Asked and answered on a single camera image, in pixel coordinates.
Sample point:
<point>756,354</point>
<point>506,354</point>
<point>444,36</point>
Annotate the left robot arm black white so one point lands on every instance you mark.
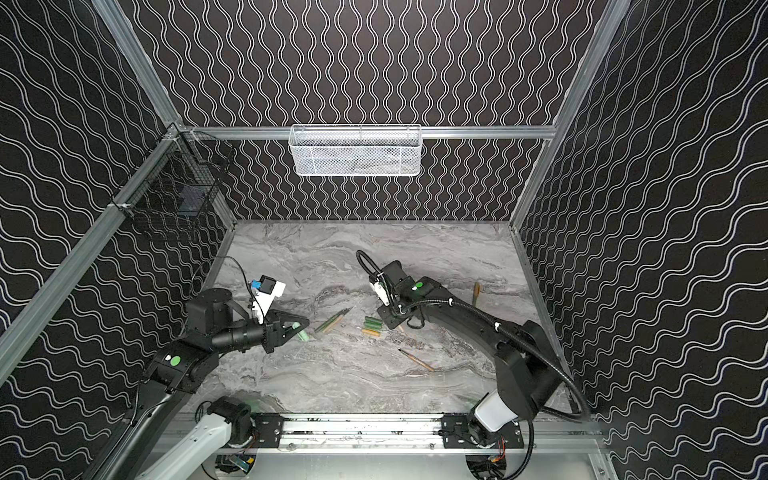
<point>215,325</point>

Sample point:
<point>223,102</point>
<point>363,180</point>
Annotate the black wire basket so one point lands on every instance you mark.
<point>175,202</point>

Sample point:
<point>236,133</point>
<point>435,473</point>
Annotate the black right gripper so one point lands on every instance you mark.
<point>394,309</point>

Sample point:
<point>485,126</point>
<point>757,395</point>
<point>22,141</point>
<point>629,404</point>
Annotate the aluminium corner frame post right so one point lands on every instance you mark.
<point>611,19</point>

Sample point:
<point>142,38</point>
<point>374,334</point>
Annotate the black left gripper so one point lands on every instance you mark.
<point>268,332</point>

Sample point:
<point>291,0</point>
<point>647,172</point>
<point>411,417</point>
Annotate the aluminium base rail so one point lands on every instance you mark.
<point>398,434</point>

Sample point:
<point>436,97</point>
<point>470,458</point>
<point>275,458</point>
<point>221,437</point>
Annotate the aluminium back horizontal rail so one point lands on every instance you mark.
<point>383,131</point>

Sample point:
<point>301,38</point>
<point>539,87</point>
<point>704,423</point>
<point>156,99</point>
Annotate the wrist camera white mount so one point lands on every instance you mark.
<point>381,292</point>
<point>263,292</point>

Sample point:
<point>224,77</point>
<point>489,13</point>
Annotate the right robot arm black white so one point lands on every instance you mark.
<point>529,378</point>

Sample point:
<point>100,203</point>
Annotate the aluminium corner frame post left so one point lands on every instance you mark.
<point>122,31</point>

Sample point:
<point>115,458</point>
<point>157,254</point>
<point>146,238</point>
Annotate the aluminium corner frame post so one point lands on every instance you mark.
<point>122,31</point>
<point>611,19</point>

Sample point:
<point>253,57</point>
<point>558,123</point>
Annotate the tan pen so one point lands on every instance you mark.
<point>417,361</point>
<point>335,325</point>

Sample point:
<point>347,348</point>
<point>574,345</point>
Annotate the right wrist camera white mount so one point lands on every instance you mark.
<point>381,292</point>

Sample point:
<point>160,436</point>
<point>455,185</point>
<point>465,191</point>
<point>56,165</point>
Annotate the white wire mesh basket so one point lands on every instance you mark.
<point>355,156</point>

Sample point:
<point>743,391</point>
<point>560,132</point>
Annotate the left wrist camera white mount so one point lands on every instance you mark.
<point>263,292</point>

